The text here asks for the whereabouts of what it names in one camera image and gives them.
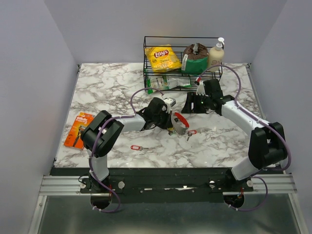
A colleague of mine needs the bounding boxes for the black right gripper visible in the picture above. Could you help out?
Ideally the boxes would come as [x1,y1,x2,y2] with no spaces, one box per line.
[181,92,212,114]

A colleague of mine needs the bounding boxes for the key with green tag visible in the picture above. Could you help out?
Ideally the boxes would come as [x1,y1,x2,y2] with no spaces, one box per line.
[167,127,176,136]

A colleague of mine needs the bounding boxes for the lone key with red tag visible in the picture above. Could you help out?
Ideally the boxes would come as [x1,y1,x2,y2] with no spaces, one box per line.
[130,145,149,151]

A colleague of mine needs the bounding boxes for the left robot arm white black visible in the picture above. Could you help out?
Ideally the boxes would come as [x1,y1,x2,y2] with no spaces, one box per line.
[80,97,176,193]

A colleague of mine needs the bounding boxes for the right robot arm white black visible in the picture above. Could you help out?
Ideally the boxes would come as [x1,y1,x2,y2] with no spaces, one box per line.
[182,79,288,191]

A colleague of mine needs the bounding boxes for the green white snack packet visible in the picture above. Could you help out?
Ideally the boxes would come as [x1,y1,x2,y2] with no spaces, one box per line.
[146,76,191,94]

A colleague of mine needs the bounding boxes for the green brown coffee bag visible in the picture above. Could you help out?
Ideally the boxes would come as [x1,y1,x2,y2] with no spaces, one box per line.
[181,43,208,75]

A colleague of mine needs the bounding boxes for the cream pump lotion bottle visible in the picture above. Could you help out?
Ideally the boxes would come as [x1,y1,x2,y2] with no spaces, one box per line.
[208,37,224,68]

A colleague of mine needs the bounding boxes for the yellow Lays chips bag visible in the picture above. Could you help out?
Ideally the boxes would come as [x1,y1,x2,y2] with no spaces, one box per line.
[144,44,182,73]

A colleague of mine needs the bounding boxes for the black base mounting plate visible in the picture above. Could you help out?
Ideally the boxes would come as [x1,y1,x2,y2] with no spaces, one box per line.
[50,167,286,203]

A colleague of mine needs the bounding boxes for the orange Gillette razor box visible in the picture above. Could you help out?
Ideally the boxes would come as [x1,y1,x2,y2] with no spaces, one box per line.
[63,112,94,150]

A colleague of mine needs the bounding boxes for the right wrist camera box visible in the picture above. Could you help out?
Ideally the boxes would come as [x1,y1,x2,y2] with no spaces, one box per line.
[196,81,206,96]

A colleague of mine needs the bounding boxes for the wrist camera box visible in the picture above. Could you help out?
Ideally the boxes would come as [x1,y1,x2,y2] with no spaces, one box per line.
[196,81,206,96]
[163,97,176,107]

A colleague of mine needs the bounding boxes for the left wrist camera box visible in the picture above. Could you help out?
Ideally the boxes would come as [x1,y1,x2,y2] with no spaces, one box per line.
[163,97,176,107]

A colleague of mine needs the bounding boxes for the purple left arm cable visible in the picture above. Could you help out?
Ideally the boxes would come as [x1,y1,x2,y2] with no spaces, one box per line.
[88,87,166,213]

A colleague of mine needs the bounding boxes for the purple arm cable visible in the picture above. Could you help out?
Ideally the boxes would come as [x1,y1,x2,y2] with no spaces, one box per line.
[88,87,166,213]
[198,64,293,212]

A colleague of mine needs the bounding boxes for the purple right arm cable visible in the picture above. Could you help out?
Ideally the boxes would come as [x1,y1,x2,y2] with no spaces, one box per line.
[198,64,293,212]

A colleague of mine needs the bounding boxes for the black wire rack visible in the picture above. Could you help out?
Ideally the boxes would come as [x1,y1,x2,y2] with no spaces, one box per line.
[143,36,224,91]

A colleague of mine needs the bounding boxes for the aluminium frame rail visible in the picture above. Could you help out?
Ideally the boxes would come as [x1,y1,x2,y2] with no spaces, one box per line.
[39,174,297,196]

